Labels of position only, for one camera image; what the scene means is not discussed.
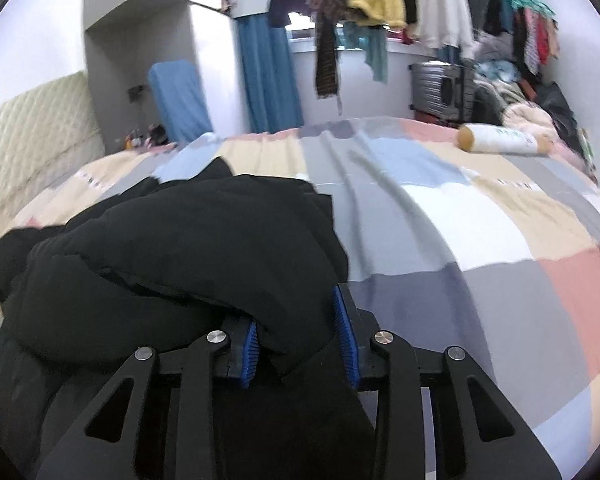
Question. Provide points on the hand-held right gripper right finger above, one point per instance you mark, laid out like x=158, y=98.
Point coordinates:
x=346, y=340

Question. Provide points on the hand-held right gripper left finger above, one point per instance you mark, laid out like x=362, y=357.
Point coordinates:
x=248, y=355

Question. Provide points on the black jacket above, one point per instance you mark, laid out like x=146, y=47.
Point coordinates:
x=190, y=260

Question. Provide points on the pile of clothes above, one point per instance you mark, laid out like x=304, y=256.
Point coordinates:
x=525, y=95

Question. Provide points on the red and striped hanging clothes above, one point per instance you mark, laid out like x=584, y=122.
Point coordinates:
x=537, y=40

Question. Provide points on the patchwork bed sheet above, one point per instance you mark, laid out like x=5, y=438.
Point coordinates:
x=430, y=240

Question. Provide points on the blue covered board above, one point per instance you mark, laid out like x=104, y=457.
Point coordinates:
x=178, y=102

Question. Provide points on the grey ribbed suitcase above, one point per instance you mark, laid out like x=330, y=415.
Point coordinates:
x=441, y=91

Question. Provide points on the blue curtain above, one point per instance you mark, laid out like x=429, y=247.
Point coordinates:
x=270, y=75

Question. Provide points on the dark striped hanging scarf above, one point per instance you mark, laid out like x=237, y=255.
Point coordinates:
x=326, y=55

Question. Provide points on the teal hanging garment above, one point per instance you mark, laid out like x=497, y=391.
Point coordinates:
x=374, y=50

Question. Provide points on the cream quilted headboard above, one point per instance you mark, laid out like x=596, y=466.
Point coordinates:
x=32, y=130

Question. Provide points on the white wardrobe cabinet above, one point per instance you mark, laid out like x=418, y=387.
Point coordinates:
x=160, y=45

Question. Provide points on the white hanging sweatshirt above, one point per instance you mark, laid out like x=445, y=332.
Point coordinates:
x=445, y=5

